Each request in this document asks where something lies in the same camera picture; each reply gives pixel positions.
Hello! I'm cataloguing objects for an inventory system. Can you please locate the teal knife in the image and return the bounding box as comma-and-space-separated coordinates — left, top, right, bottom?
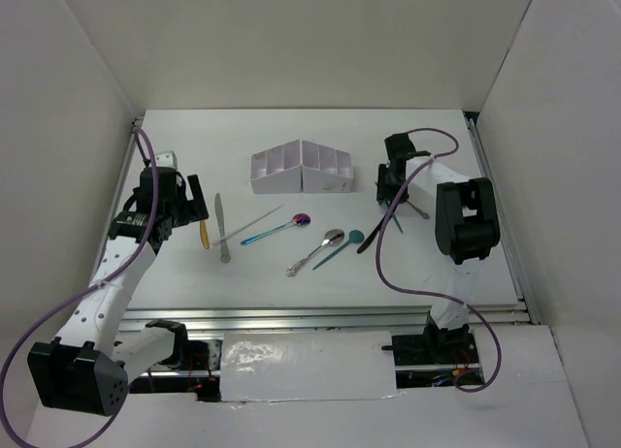
391, 211, 404, 234

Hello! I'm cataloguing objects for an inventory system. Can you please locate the black knife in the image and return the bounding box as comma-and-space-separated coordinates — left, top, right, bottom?
356, 214, 386, 254

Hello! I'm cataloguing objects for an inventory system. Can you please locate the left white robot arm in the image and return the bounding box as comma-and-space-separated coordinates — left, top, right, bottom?
27, 167, 209, 416

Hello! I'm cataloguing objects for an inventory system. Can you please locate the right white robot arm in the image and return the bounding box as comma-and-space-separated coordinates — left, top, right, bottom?
376, 133, 501, 363

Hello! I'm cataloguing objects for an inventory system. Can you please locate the gold knife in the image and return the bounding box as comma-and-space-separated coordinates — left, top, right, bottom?
199, 220, 211, 249

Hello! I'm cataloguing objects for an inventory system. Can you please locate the white right utensil organizer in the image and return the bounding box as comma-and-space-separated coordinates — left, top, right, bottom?
301, 141, 354, 194

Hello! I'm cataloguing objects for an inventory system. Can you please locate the white utensil organizer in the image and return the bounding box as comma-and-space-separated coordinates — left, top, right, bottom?
301, 141, 354, 194
250, 140, 302, 194

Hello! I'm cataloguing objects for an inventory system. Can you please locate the teal spoon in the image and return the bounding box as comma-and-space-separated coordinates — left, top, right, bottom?
312, 230, 365, 271

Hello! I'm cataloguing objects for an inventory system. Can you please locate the silver ornate knife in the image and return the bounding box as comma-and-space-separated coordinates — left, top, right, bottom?
214, 193, 231, 264

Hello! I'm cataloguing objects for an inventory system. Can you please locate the white chopstick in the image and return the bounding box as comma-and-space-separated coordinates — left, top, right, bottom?
212, 205, 284, 246

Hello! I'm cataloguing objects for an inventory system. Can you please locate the silver ornate spoon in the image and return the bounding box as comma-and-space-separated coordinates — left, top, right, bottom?
285, 229, 344, 277

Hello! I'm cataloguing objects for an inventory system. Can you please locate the white left utensil organizer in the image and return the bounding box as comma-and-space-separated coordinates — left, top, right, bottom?
250, 140, 302, 194

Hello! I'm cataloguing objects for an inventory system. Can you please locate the iridescent rainbow spoon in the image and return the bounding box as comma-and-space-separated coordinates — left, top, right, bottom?
241, 212, 311, 245

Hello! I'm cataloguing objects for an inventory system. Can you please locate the white cover plate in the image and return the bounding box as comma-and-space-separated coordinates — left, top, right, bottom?
220, 332, 398, 402

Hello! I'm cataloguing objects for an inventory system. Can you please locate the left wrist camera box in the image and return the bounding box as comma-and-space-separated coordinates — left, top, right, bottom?
152, 150, 178, 170

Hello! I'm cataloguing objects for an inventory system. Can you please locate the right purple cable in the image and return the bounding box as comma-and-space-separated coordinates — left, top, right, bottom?
376, 127, 502, 395

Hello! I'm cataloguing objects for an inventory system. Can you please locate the purple cable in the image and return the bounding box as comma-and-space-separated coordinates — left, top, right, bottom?
376, 127, 502, 395
0, 125, 161, 444

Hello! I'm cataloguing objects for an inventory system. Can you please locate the aluminium right rail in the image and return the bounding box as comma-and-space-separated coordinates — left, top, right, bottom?
463, 112, 543, 325

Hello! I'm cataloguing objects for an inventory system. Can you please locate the aluminium rail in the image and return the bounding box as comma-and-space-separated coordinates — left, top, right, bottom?
118, 300, 528, 333
463, 112, 543, 325

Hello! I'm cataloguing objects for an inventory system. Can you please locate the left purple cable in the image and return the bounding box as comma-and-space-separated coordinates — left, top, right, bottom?
0, 125, 161, 444

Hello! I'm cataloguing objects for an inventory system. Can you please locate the aluminium front rail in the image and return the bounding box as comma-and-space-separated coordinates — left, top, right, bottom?
118, 300, 528, 333

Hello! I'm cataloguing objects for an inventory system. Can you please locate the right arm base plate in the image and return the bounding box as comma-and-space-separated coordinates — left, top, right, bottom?
381, 335, 479, 367

